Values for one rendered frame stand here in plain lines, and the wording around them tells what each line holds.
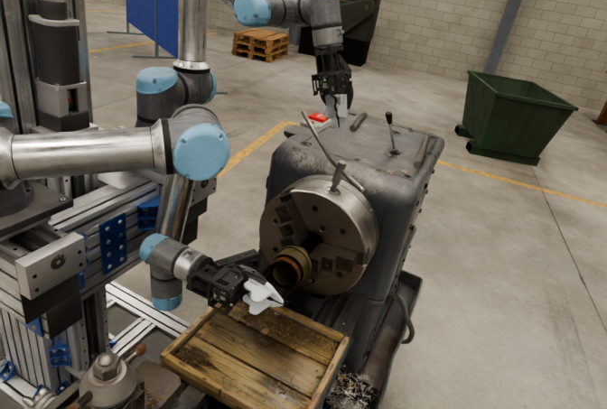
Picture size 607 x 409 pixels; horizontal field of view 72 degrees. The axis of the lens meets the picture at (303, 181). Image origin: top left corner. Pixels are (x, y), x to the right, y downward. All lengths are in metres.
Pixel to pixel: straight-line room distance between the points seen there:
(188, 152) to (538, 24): 10.47
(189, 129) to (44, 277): 0.45
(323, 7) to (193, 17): 0.46
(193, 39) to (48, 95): 0.44
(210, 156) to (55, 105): 0.51
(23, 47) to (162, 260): 0.62
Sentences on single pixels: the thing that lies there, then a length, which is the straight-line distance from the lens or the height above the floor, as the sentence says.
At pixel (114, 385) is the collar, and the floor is 1.15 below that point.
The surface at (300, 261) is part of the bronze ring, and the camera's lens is 1.01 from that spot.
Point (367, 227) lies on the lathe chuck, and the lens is 1.09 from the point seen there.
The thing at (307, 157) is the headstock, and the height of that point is 1.24.
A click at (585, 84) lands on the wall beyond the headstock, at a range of 11.43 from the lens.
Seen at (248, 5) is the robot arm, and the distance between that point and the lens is 1.01.
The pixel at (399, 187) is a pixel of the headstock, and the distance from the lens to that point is 1.17.
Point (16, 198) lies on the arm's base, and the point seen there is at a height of 1.19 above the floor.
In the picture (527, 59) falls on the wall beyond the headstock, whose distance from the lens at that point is 11.09.
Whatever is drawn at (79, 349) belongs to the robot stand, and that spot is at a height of 0.46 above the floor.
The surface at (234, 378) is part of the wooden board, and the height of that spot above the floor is 0.89.
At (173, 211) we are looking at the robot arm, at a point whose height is 1.14.
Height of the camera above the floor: 1.72
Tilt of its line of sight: 26 degrees down
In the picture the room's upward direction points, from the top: 10 degrees clockwise
